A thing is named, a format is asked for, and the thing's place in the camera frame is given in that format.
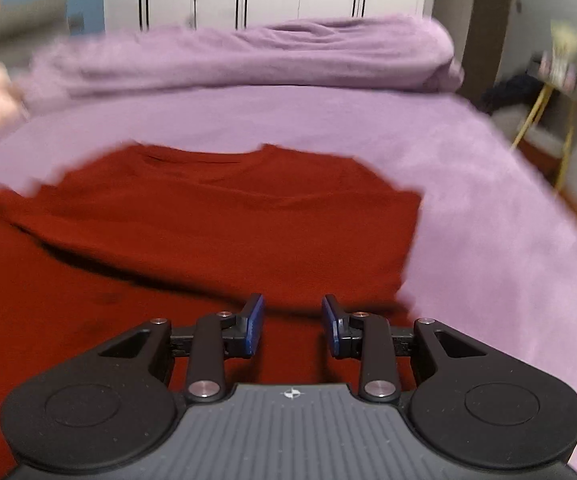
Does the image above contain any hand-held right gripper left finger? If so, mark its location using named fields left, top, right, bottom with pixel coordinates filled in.
left=99, top=293, right=266, bottom=404

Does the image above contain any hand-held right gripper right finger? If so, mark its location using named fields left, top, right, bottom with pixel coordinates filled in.
left=321, top=294, right=490, bottom=404

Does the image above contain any red shirt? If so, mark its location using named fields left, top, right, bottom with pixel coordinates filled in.
left=0, top=143, right=424, bottom=480

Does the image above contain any purple bed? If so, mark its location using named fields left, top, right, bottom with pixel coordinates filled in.
left=0, top=82, right=577, bottom=443

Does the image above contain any purple rolled duvet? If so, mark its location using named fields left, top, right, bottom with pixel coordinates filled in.
left=18, top=15, right=465, bottom=117

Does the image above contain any yellow-legged side table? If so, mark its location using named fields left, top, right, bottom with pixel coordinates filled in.
left=511, top=20, right=577, bottom=192

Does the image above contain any dark cloth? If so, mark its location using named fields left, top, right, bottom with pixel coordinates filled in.
left=481, top=74, right=545, bottom=114

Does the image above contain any pink patterned box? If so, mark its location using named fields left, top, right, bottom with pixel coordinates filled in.
left=538, top=49, right=577, bottom=92

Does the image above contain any grey headboard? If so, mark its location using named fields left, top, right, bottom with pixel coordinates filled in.
left=0, top=0, right=70, bottom=63

